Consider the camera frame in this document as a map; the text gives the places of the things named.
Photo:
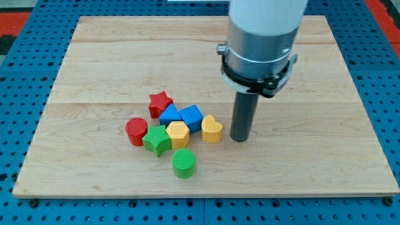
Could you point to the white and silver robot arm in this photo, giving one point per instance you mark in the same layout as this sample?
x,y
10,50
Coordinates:
x,y
256,56

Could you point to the yellow hexagon block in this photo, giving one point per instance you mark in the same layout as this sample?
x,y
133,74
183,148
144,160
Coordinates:
x,y
179,134

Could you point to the blue cube block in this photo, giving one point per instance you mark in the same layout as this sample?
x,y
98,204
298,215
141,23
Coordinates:
x,y
192,117

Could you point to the yellow heart block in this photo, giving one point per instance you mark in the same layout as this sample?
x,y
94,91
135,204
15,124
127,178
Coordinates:
x,y
211,129

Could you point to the blue triangle block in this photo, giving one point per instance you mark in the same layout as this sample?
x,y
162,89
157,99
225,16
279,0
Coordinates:
x,y
169,115

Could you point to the red star block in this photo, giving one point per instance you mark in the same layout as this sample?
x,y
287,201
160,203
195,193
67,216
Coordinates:
x,y
158,104

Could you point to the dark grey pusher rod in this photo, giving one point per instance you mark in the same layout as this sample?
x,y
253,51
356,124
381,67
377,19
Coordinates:
x,y
242,116

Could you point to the green star block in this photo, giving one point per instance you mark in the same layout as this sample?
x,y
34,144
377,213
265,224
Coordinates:
x,y
157,140

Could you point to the green cylinder block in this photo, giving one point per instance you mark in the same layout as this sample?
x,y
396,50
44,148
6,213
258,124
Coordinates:
x,y
184,163

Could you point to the wooden board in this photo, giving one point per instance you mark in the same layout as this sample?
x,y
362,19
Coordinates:
x,y
314,139

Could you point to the red cylinder block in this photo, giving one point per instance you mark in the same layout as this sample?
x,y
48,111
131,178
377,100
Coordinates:
x,y
136,128

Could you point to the blue perforated table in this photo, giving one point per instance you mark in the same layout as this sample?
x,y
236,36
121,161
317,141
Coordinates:
x,y
30,67

